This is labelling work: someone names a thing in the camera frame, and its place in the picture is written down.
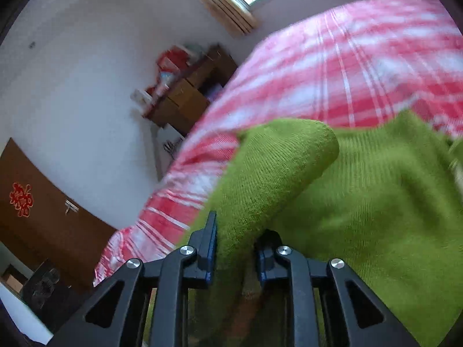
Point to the cardboard box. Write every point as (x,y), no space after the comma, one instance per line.
(13,278)

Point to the beige patterned curtain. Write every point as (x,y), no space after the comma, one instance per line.
(224,3)

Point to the wooden desk with drawers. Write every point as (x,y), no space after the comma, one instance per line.
(184,97)

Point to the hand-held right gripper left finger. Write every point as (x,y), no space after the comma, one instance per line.
(209,245)

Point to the red gift bag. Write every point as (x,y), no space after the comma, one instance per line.
(172,58)

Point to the red paper door decoration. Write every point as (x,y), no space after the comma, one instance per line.
(21,199)

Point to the green striped knit sweater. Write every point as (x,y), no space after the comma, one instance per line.
(361,195)

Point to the brown wooden door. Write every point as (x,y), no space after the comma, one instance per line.
(47,231)

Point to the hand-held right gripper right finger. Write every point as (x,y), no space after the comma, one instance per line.
(261,260)

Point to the small white box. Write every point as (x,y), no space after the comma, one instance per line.
(141,96)

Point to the pink plaid bed sheet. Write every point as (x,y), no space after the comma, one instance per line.
(325,61)

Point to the white paper bag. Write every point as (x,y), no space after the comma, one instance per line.
(170,144)

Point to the black cabinet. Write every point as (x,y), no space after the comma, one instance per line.
(54,296)

